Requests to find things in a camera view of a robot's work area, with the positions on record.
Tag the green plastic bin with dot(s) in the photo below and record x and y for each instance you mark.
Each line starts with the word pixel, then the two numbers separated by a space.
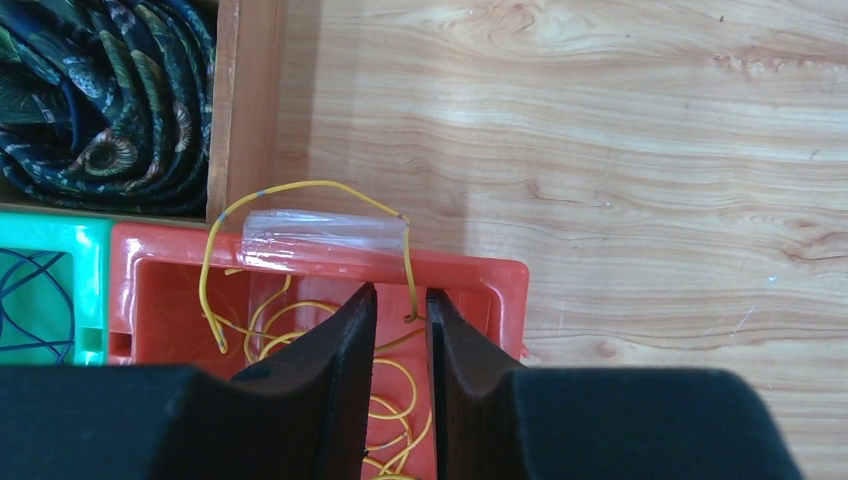
pixel 54 289

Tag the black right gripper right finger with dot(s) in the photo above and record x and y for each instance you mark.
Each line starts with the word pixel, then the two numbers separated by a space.
pixel 496 418

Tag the wooden compartment tray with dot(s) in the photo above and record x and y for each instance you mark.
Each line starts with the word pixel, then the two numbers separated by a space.
pixel 249 37

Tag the red plastic bin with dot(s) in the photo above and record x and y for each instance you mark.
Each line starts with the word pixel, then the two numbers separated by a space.
pixel 184 296

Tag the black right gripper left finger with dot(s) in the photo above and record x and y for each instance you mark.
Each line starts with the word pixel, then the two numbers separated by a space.
pixel 300 413

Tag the clear tape strip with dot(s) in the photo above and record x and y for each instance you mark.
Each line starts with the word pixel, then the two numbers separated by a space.
pixel 277 239

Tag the rolled green patterned tie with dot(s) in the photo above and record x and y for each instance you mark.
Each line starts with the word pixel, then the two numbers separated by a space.
pixel 108 105

